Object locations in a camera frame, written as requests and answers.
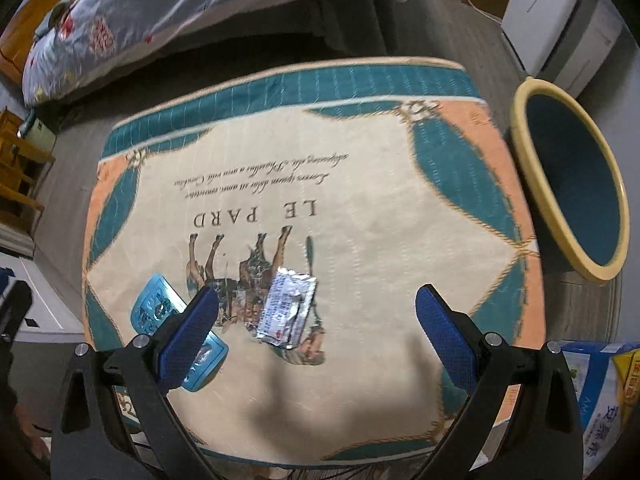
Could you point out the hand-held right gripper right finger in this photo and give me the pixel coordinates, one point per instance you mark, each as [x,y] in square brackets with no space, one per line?
[445,335]

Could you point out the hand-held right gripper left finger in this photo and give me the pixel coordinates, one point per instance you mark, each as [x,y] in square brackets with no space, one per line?
[192,340]

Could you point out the blue foil packet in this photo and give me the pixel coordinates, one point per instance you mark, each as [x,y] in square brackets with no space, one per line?
[150,305]

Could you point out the silver printed packet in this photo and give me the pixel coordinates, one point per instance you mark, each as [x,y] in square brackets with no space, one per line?
[285,310]

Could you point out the teal bin with yellow rim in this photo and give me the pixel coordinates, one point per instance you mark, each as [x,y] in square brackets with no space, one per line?
[570,170]

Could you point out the white low cabinet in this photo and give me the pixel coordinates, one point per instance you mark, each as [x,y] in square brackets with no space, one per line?
[45,300]

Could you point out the wooden chair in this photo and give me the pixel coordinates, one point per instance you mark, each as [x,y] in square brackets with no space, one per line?
[15,170]

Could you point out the blue and white carton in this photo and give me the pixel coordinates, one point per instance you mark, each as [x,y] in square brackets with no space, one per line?
[600,410]

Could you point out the teal and cream printed mat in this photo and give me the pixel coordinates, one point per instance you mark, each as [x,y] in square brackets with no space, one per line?
[350,185]

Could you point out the pale green box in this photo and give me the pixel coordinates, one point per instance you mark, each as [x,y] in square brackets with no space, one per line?
[37,132]

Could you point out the yellow package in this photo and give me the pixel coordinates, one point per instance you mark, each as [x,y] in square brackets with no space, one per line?
[630,380]

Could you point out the bed with grey skirt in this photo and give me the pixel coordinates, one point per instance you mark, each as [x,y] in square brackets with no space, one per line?
[345,25]

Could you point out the bed with blue quilt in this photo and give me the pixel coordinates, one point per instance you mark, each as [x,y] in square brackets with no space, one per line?
[150,10]

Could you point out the white air purifier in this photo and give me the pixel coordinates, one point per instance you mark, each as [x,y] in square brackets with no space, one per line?
[545,20]

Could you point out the wooden bed frame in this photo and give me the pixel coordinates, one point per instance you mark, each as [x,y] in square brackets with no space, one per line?
[30,35]

